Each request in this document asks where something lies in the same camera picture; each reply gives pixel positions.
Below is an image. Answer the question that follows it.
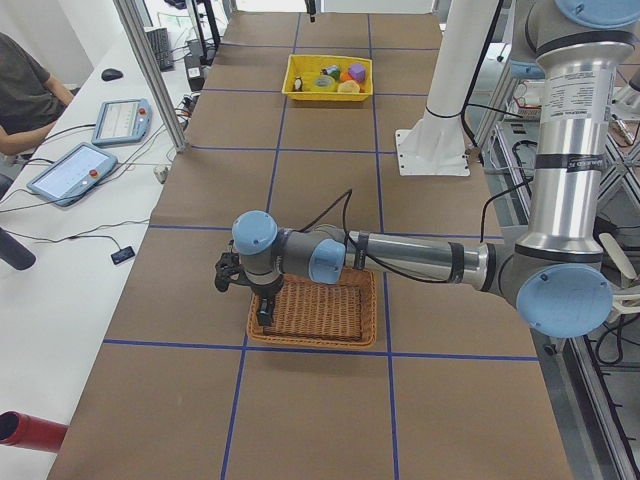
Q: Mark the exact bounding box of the yellow tape roll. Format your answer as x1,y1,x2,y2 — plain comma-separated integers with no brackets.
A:
311,75,337,92

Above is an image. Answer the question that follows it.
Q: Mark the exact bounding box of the brown wicker basket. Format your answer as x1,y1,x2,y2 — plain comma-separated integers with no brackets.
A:
247,268,378,350

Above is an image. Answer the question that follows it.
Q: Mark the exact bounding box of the yellow plastic basket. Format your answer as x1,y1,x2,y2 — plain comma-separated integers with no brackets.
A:
282,54,373,102

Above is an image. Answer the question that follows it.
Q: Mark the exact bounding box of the small black device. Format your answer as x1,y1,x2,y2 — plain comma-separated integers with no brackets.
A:
110,246,135,265

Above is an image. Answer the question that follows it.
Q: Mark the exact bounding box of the small penguin figure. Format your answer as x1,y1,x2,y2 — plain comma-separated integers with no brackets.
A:
293,76,304,92

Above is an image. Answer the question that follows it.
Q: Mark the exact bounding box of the toy bread slice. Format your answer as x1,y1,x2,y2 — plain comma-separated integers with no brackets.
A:
337,80,361,94

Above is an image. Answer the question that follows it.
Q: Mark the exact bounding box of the small dark can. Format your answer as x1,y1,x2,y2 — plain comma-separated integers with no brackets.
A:
321,65,341,80

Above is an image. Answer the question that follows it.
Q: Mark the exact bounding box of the purple cube block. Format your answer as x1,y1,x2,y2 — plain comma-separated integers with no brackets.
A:
348,62,367,83

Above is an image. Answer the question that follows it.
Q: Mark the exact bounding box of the black chair armrest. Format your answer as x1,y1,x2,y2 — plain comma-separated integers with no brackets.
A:
0,229,36,271

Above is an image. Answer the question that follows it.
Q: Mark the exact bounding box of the red cylinder tube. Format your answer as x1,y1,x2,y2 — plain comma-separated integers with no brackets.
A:
1,411,68,453

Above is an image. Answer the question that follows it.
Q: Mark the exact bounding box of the black computer mouse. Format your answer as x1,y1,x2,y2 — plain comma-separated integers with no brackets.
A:
101,68,124,82

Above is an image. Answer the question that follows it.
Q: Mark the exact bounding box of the black keyboard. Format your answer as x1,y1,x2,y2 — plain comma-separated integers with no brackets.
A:
145,28,174,71

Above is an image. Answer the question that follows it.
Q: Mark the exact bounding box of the seated person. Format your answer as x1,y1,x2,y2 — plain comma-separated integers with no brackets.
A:
1,33,74,156

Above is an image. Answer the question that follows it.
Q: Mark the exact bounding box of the teach pendant near post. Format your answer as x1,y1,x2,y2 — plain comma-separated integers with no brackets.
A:
91,99,152,147

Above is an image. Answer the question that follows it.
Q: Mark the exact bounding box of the aluminium frame post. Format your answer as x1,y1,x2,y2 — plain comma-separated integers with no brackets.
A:
113,0,187,153

